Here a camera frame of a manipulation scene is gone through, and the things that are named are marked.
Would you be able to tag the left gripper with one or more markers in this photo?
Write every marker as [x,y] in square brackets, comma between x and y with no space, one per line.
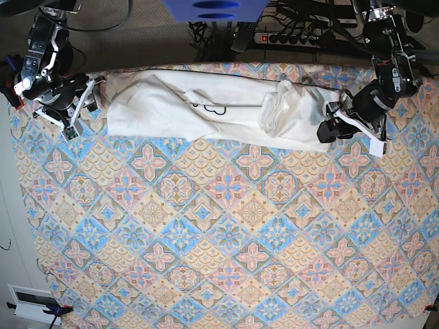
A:
[369,106]

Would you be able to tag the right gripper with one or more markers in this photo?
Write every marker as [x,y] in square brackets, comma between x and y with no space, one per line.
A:
[57,96]

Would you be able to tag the white printed T-shirt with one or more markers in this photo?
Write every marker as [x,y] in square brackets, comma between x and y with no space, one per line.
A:
[194,105]

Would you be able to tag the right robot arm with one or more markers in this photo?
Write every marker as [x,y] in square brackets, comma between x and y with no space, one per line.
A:
[48,41]

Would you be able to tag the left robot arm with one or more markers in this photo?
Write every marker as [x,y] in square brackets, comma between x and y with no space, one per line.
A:
[396,61]

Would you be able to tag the red black table clamp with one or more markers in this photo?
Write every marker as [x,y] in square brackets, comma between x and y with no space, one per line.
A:
[10,69]

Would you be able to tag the white power strip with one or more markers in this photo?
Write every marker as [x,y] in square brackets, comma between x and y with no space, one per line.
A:
[299,40]

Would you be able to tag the blue plastic bin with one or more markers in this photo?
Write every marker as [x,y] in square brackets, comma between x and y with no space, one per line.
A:
[216,10]

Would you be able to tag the black round stool base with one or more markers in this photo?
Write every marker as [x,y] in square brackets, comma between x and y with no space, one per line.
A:
[413,21]

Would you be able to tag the orange clamp at right edge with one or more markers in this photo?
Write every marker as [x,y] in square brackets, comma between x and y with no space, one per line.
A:
[431,308]

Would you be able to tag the blue orange spring clamp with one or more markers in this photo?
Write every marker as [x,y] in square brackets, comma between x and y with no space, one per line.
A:
[56,309]

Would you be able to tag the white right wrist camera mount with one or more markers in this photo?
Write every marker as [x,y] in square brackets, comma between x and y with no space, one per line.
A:
[70,128]

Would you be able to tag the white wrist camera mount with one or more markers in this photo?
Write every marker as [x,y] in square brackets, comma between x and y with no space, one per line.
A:
[379,141]
[70,128]

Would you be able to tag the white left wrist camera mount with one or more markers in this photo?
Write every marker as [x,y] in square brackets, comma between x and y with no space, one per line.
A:
[379,141]

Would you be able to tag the white wall socket box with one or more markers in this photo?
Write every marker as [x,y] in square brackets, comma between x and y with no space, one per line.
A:
[31,303]

